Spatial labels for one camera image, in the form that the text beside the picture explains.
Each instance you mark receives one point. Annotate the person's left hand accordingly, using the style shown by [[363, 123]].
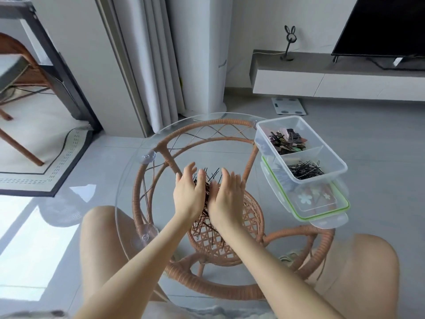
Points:
[[186, 195]]

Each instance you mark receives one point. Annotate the person's right hand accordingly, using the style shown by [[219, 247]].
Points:
[[229, 205]]

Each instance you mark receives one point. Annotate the person's right fingers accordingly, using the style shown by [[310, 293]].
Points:
[[232, 182]]

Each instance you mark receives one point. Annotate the person's left fingers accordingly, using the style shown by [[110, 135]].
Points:
[[188, 174]]

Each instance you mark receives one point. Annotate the pile of black bobby pins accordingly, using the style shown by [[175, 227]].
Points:
[[203, 192]]

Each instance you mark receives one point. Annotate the person's right forearm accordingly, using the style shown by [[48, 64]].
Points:
[[275, 275]]

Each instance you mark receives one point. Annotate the person's left forearm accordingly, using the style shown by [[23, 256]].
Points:
[[139, 272]]

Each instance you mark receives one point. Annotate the clear suction cup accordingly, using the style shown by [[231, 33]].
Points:
[[147, 158], [146, 236]]

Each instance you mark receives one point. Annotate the heap of brown hair clips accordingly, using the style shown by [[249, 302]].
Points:
[[288, 141]]

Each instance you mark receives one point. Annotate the small heap of bobby pins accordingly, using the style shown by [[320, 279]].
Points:
[[305, 170]]

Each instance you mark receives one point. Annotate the clear lid with green seal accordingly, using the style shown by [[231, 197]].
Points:
[[318, 202]]

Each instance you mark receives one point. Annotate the white bathroom scale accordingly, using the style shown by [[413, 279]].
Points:
[[289, 106]]

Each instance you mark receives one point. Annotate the beige slipper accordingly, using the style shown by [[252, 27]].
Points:
[[292, 256]]

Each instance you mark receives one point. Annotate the clear divided plastic container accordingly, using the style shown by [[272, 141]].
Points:
[[327, 156]]

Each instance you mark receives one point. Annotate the person's left leg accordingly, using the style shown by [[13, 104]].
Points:
[[99, 249]]

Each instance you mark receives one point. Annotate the person's leg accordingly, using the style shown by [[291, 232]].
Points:
[[362, 275], [99, 249]]

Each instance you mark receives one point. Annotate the white curtain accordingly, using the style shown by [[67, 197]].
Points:
[[149, 63]]

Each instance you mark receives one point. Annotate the white tower air conditioner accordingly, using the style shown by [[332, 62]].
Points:
[[202, 56]]

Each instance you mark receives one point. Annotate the beige rug with dark border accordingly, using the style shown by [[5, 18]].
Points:
[[53, 172]]

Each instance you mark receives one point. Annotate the white grey television cabinet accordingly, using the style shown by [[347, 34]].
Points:
[[332, 84]]

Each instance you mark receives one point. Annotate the person's right leg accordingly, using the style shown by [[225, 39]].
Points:
[[362, 275]]

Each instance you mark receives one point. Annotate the grey chair cushion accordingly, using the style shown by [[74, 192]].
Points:
[[13, 71]]

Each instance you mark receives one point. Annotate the brown wooden chair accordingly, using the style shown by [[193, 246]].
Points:
[[20, 49]]

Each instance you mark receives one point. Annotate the black flat television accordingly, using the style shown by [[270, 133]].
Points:
[[381, 26]]

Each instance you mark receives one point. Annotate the round rattan table frame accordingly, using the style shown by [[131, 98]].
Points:
[[159, 152]]

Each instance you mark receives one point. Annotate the black metal table frame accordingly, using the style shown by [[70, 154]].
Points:
[[56, 66]]

